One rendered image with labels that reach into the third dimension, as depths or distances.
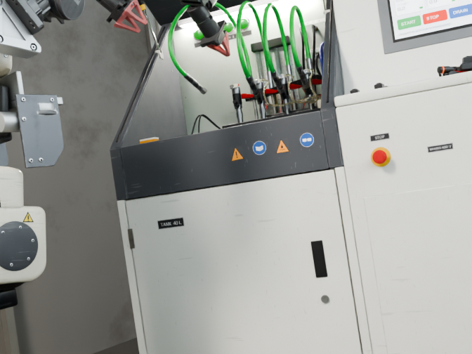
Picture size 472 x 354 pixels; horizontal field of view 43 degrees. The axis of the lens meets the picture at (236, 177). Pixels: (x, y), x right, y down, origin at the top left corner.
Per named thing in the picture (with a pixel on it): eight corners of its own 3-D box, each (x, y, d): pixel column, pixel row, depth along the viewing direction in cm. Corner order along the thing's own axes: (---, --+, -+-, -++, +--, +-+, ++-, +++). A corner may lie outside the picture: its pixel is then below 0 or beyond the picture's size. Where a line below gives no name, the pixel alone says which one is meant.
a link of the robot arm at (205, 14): (181, 10, 183) (194, 6, 179) (191, -4, 186) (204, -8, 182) (194, 28, 187) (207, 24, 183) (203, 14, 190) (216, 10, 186)
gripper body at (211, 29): (228, 24, 191) (215, 5, 187) (218, 44, 185) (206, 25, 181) (212, 29, 195) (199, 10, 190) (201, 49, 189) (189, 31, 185)
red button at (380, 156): (370, 168, 156) (367, 148, 156) (372, 168, 159) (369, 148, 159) (390, 165, 154) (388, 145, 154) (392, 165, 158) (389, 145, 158)
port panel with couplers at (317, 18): (305, 99, 216) (292, 14, 216) (307, 100, 219) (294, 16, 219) (341, 93, 211) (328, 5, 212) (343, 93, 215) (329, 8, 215)
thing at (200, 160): (128, 199, 183) (120, 147, 183) (135, 198, 187) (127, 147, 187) (329, 168, 163) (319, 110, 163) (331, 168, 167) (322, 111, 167)
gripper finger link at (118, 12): (144, 24, 191) (120, 5, 188) (154, 12, 185) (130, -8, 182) (134, 38, 187) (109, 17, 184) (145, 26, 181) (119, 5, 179)
